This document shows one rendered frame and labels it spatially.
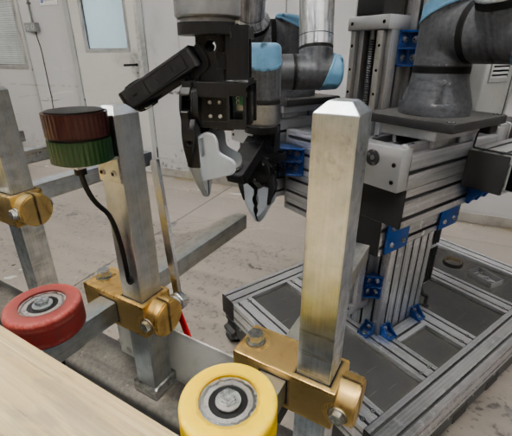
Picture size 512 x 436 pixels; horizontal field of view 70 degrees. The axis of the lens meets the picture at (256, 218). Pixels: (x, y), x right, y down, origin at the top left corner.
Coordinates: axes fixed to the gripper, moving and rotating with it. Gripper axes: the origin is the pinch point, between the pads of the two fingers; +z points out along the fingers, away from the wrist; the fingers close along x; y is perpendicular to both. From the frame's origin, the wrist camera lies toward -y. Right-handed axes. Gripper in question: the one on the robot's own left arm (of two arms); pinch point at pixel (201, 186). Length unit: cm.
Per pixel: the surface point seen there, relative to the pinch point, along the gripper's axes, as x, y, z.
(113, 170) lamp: -11.1, -6.0, -5.2
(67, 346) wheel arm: -17.3, -11.8, 14.6
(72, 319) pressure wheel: -18.0, -9.6, 9.8
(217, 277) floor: 124, -37, 99
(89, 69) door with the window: 324, -223, -3
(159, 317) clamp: -11.8, -2.5, 13.4
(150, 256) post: -8.8, -4.4, 6.6
